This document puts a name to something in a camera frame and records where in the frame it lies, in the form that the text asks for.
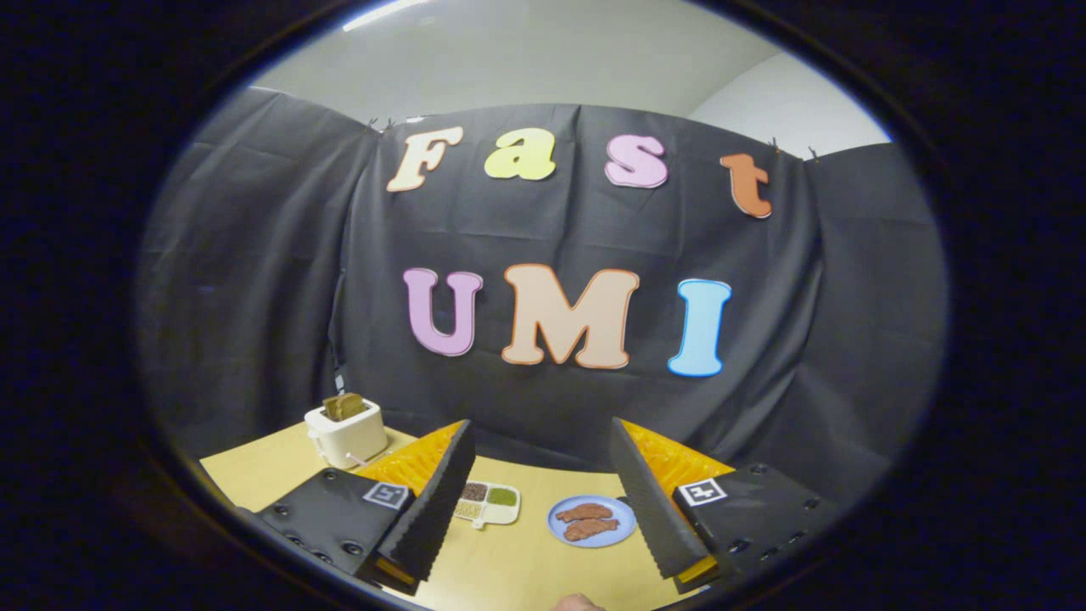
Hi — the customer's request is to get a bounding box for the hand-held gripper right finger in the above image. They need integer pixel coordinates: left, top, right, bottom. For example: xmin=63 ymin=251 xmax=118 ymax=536
xmin=609 ymin=416 xmax=839 ymax=595

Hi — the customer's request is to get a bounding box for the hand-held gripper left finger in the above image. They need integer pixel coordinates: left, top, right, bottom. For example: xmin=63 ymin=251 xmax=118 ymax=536
xmin=253 ymin=419 xmax=478 ymax=597

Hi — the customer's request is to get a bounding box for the blue plate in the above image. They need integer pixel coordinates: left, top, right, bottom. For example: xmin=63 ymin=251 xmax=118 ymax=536
xmin=546 ymin=495 xmax=637 ymax=549

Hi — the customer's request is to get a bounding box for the white divided seed tray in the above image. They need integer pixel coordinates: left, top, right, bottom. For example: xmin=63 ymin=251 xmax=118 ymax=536
xmin=452 ymin=480 xmax=521 ymax=530

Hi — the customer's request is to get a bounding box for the wooden table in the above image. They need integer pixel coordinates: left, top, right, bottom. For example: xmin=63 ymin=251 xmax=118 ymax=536
xmin=199 ymin=422 xmax=739 ymax=611

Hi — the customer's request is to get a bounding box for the white toaster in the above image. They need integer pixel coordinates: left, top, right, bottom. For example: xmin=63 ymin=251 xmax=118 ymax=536
xmin=304 ymin=397 xmax=389 ymax=470

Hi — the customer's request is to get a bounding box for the brown toast slice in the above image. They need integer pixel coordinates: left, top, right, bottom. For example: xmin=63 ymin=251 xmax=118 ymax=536
xmin=322 ymin=393 xmax=367 ymax=423

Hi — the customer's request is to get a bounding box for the black backdrop cloth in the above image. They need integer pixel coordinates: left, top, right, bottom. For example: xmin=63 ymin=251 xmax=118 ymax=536
xmin=136 ymin=87 xmax=949 ymax=510

